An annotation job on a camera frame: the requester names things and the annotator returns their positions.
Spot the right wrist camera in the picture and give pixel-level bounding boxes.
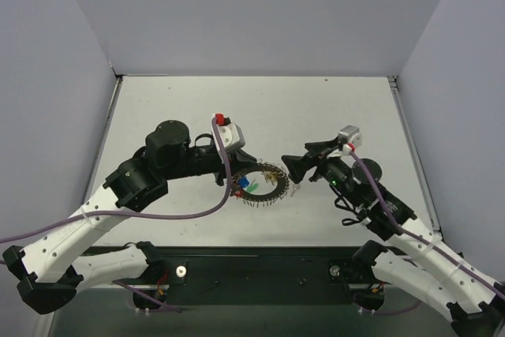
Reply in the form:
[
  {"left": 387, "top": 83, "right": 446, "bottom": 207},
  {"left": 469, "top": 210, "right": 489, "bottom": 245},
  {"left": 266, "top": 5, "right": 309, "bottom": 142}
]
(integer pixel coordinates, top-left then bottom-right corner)
[{"left": 327, "top": 125, "right": 362, "bottom": 158}]

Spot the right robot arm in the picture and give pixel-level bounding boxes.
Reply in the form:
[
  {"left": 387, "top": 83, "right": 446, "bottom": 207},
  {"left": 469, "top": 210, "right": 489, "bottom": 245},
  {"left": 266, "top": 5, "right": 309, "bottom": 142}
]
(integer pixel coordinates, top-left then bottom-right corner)
[{"left": 281, "top": 133, "right": 504, "bottom": 336}]

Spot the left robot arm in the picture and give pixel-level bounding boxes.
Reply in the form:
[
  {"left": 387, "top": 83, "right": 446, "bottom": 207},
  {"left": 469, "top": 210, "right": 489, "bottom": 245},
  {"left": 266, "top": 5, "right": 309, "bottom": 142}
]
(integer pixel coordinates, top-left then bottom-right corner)
[{"left": 2, "top": 114, "right": 258, "bottom": 315}]

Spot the key with black tag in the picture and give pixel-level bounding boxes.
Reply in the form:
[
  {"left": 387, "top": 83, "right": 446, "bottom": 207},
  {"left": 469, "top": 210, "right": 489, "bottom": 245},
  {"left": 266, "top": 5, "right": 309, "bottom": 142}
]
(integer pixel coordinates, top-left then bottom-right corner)
[{"left": 290, "top": 184, "right": 301, "bottom": 197}]

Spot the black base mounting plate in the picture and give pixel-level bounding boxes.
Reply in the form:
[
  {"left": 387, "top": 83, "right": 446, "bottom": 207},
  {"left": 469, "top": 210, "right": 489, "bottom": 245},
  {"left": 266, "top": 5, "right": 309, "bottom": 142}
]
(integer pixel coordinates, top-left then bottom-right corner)
[{"left": 92, "top": 245, "right": 399, "bottom": 316}]

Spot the metal keyring disc with rings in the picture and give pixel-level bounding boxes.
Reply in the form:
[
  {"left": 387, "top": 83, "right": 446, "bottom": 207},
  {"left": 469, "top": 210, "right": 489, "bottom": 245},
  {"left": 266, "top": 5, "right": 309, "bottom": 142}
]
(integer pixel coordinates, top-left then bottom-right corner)
[{"left": 238, "top": 162, "right": 290, "bottom": 208}]

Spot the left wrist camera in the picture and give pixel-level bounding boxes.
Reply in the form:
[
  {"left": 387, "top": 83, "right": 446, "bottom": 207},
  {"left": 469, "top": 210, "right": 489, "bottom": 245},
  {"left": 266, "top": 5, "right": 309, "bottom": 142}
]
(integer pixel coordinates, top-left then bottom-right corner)
[{"left": 211, "top": 114, "right": 245, "bottom": 156}]

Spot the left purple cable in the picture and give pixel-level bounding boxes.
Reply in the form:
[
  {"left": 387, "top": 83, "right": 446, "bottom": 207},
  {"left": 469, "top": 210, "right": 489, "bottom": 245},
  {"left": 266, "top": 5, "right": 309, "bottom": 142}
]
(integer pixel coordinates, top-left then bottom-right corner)
[{"left": 0, "top": 115, "right": 234, "bottom": 245}]

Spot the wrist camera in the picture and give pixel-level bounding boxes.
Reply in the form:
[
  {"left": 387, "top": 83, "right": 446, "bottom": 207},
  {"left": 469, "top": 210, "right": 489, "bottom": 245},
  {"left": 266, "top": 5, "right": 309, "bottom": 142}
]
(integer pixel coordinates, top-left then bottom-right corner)
[
  {"left": 211, "top": 114, "right": 245, "bottom": 156},
  {"left": 327, "top": 125, "right": 362, "bottom": 158}
]

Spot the key with green tag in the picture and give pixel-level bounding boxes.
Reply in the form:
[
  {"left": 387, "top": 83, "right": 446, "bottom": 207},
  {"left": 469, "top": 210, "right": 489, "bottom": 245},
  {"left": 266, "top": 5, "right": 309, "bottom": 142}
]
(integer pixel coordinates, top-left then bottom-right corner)
[{"left": 245, "top": 183, "right": 259, "bottom": 193}]

